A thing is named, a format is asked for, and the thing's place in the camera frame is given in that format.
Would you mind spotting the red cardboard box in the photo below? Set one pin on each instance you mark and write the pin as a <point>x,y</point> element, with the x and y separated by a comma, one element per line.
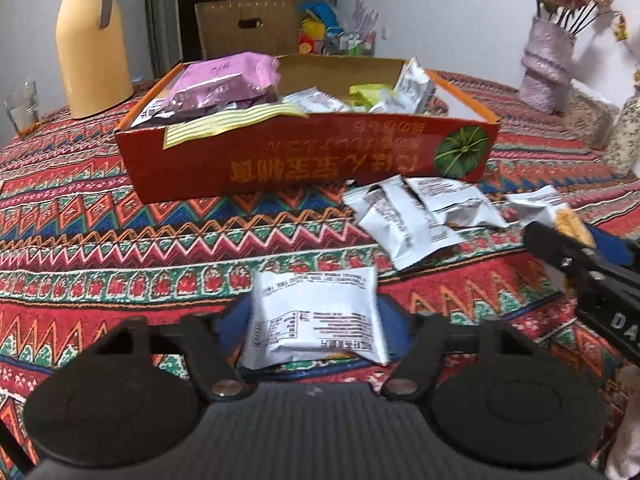
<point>300,155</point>

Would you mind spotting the glass cup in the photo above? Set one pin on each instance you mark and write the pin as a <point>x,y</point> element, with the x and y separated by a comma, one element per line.
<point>22,110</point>

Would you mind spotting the green snack packet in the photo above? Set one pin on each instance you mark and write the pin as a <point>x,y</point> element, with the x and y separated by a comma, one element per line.
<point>367,94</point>

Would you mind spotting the yellow striped snack packet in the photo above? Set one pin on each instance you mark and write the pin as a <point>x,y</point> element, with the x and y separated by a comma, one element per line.
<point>225,122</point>

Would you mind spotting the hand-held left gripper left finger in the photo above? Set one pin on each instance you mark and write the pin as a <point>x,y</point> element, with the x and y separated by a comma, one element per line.
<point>231,332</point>

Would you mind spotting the silver brown snack packet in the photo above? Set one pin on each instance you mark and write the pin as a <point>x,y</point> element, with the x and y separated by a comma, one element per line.
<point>315,101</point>

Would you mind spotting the yellow thermos jug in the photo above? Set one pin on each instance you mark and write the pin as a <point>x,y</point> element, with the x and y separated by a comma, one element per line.
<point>90,55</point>

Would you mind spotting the yellow red carton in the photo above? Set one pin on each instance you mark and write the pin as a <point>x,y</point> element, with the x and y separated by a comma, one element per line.
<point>311,35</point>

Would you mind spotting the purple dried flower bunch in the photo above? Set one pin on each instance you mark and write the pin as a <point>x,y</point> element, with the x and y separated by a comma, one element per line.
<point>364,10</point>

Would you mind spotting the dark entrance door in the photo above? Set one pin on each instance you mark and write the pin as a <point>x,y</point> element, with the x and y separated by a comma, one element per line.
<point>185,10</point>

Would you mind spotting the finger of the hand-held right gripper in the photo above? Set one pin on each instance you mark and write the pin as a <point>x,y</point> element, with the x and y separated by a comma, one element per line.
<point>615,250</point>
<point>555,245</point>

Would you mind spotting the white grey snack packet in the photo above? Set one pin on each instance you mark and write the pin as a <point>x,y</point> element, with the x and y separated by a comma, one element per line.
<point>415,85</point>

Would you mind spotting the pink vase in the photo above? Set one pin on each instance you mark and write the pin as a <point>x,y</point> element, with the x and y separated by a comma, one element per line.
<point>545,65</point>

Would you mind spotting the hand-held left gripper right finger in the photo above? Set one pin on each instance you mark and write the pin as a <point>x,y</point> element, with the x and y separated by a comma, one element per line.
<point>396,330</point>

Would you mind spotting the yellow brown snack packet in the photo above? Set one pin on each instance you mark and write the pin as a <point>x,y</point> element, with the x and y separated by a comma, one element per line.
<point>572,225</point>

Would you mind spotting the wooden chair back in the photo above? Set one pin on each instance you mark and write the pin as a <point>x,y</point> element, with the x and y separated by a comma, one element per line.
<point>225,40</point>

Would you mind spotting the white labelled snack packet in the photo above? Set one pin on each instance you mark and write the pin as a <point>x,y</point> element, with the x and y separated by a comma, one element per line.
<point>310,315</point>

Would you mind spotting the person's right forearm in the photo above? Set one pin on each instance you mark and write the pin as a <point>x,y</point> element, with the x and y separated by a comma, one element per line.
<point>627,450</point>

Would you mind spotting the blue plastic item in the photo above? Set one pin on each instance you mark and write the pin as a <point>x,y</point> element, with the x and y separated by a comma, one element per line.
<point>322,12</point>

